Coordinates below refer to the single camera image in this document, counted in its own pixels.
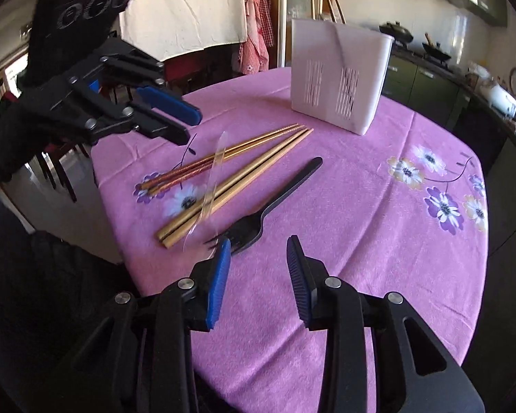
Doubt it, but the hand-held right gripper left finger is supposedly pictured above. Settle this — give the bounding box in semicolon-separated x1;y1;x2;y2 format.
64;238;233;413

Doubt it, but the red patterned wooden chopstick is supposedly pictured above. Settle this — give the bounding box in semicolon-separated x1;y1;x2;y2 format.
140;125;307;194
134;123;300;190

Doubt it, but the black wok with lid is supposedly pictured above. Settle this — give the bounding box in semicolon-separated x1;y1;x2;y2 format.
379;20;414;44

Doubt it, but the white hanging cloth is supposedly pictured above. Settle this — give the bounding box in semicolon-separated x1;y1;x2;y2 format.
112;0;248;63

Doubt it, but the person's black clothing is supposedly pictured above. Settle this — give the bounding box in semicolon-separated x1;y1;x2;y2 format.
0;189;134;413

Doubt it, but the white rice cooker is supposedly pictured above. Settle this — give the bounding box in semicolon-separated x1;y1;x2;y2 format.
477;66;516;118

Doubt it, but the black pan with spatula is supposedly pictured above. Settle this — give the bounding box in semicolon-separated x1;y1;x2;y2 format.
421;31;453;64

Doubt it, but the white plastic cutlery holder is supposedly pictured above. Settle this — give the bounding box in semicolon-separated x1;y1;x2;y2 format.
290;18;393;135

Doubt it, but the dark wooden chair red seat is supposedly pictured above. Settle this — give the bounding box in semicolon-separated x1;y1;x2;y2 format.
161;45;241;95

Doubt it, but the pink floral tablecloth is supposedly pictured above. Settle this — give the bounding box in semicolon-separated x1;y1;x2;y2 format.
90;66;489;413

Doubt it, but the black plastic fork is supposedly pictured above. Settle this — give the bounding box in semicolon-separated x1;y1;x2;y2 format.
203;156;324;254

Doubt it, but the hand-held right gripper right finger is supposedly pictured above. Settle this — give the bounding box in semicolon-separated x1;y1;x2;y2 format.
285;235;485;413

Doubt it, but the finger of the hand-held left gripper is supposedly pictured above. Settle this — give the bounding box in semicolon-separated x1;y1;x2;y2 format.
99;44;203;127
68;74;192;147

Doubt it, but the red checked apron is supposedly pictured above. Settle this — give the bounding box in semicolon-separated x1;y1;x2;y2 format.
236;0;276;76

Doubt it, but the clear plastic spoon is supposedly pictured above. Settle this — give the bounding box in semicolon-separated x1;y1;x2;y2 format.
184;131;229;251

